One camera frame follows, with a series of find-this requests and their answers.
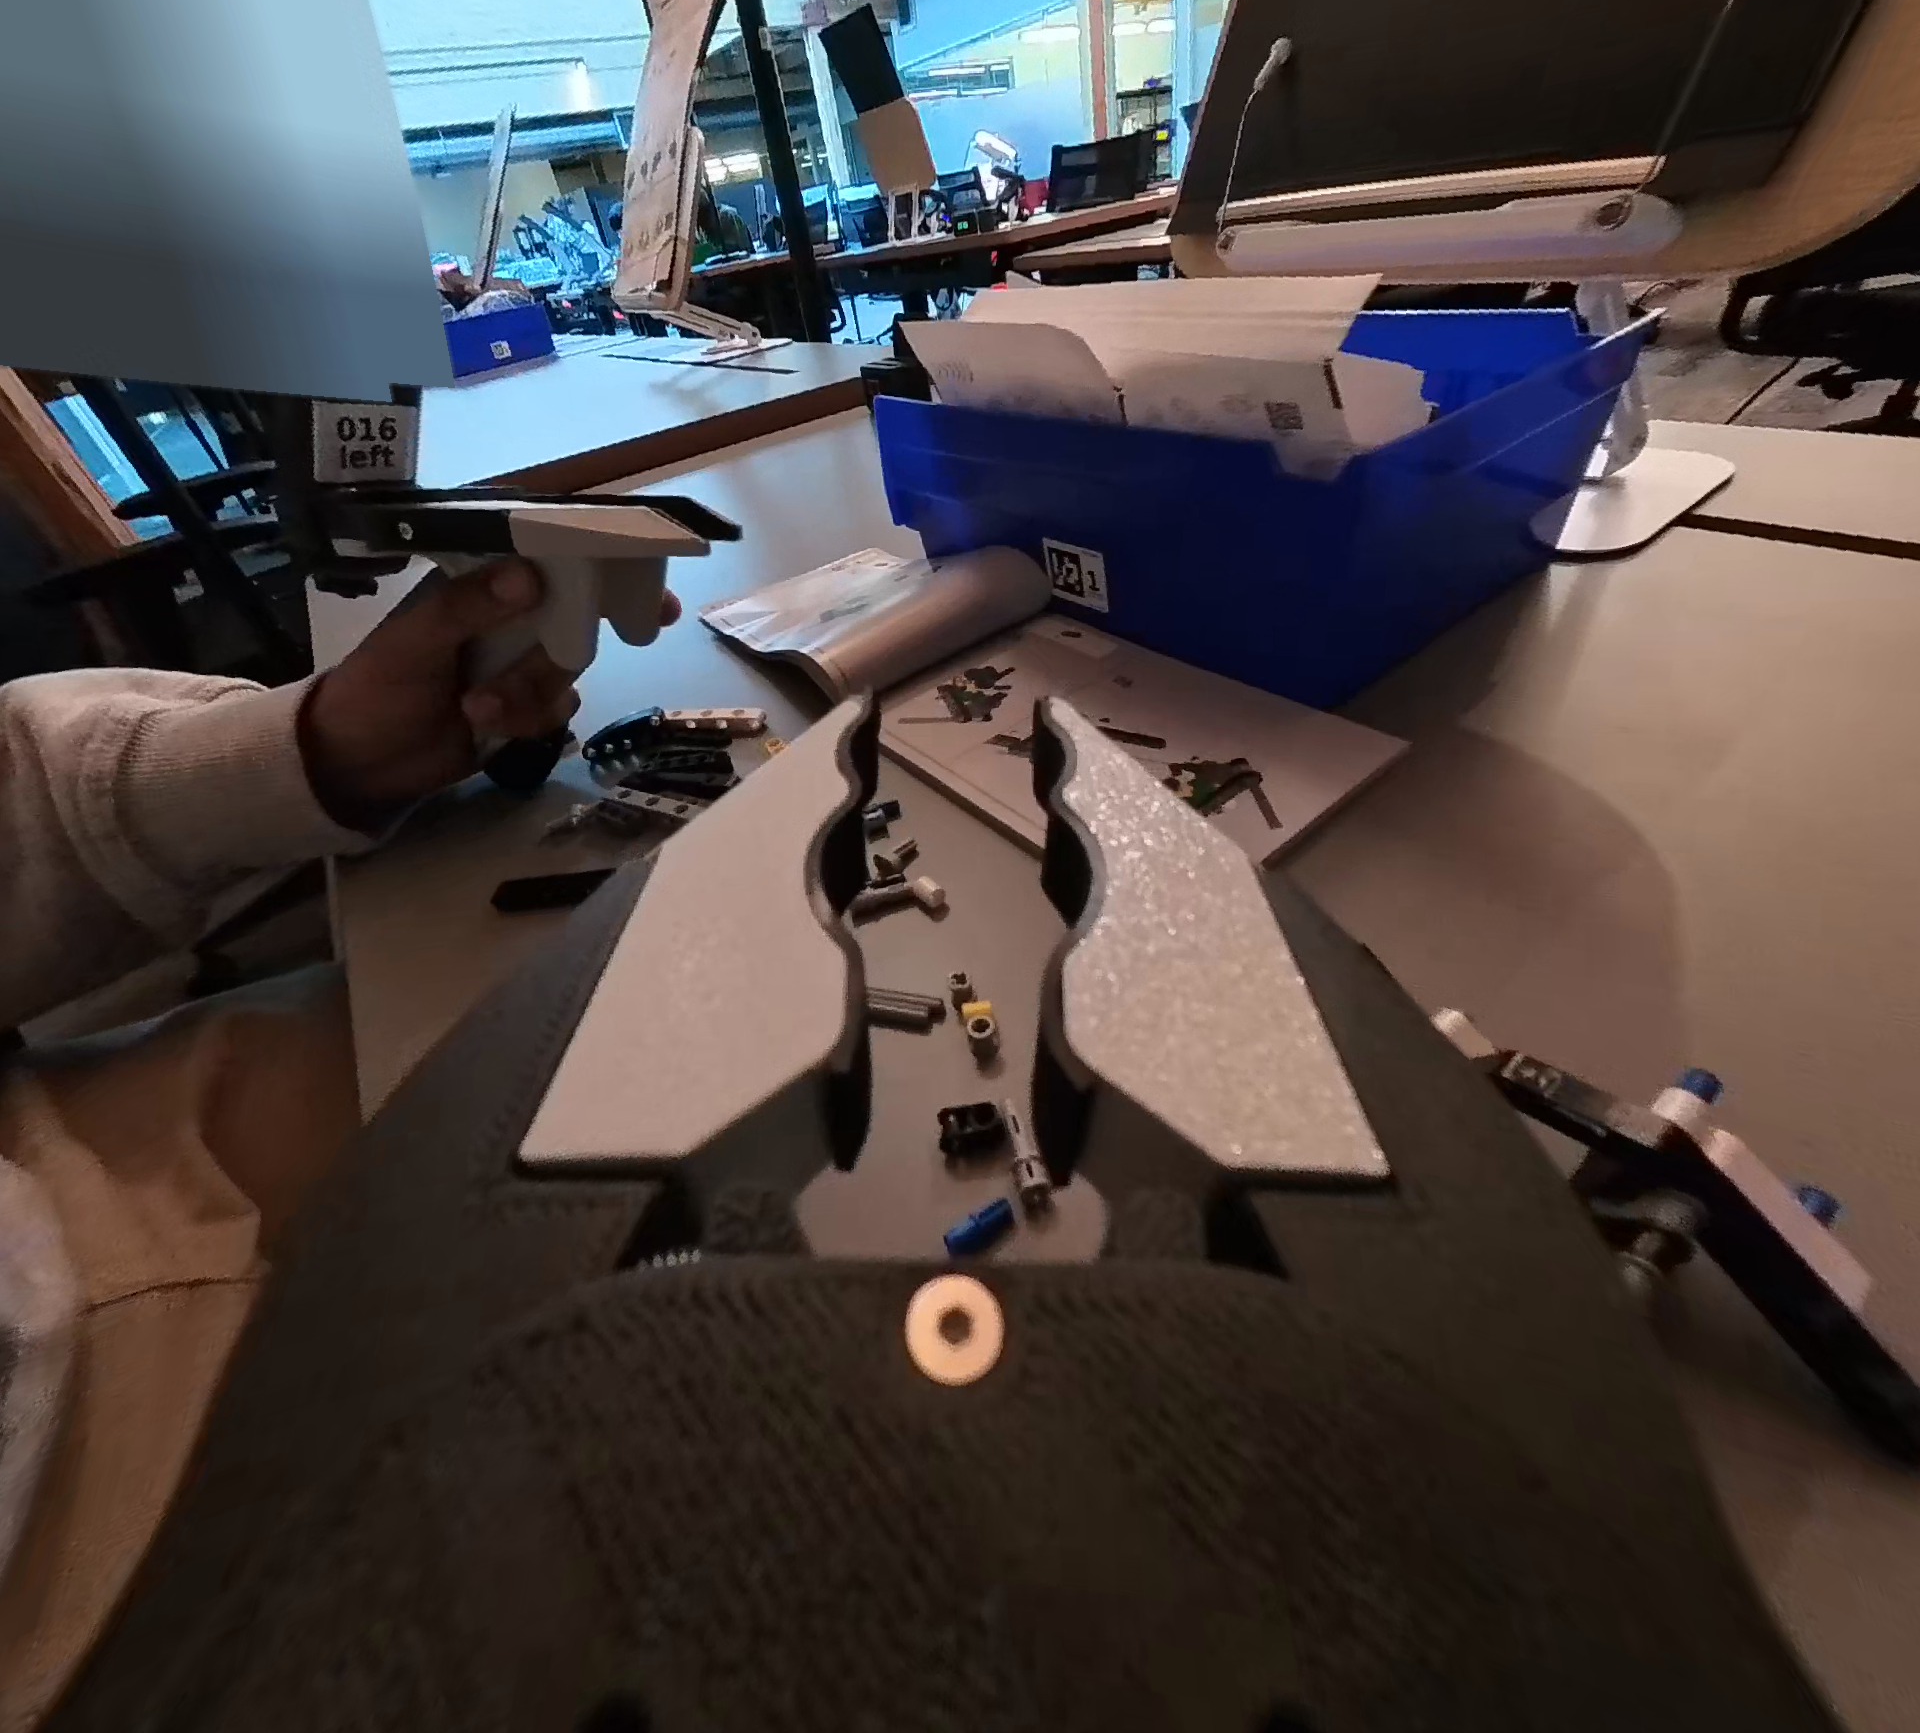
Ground black pole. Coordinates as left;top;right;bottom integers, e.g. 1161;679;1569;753
689;0;845;343

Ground cardboard-coloured book stand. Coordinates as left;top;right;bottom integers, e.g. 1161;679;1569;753
606;0;800;359

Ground black office chair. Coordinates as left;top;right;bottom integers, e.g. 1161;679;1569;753
1715;262;1920;402

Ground white paper packaging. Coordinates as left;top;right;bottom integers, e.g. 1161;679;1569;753
894;273;1438;484

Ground neighbouring grey desk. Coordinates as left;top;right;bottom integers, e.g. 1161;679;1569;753
305;331;902;520

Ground blue plastic bin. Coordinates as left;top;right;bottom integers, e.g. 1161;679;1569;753
872;305;1663;713
444;301;559;383

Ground scattered small lego pins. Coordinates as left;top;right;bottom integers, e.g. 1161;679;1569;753
852;800;1056;1258

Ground black long lego beam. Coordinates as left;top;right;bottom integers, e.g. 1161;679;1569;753
490;863;626;914

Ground black white lego assembly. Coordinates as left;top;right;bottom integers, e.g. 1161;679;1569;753
1432;1005;1920;1461

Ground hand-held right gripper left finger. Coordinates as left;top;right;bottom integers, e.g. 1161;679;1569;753
515;690;887;1180

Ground dark grey lego beam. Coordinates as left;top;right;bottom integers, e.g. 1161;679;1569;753
542;785;702;845

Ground black white board stand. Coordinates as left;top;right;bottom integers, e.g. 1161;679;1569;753
816;3;944;243

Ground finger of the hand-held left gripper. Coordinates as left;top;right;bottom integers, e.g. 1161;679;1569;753
515;513;714;562
426;488;746;546

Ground background desk with monitors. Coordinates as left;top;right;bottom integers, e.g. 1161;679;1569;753
816;121;1188;294

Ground person's left hand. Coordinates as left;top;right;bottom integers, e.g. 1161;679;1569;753
296;558;584;838

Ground person's left forearm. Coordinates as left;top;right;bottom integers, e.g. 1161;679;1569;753
0;669;377;1032

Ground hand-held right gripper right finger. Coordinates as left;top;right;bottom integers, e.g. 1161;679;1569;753
1031;694;1391;1186

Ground open lego instruction booklet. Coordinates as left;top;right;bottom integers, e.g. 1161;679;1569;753
700;542;1415;869

